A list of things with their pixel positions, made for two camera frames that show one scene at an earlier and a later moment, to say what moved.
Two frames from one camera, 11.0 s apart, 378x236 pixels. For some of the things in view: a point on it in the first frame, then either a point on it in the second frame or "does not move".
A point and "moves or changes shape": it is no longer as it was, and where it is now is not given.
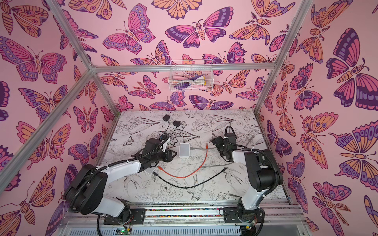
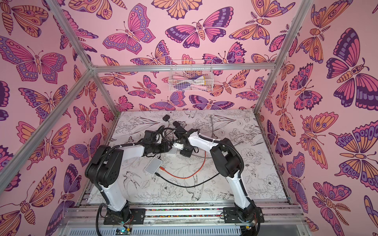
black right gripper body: [217, 144] → [181, 135]
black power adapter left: [166, 118] does not move
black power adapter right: [176, 123] does not move
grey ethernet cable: [192, 148] moves or changes shape
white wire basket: [191, 75] does not move
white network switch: [150, 170] does not move
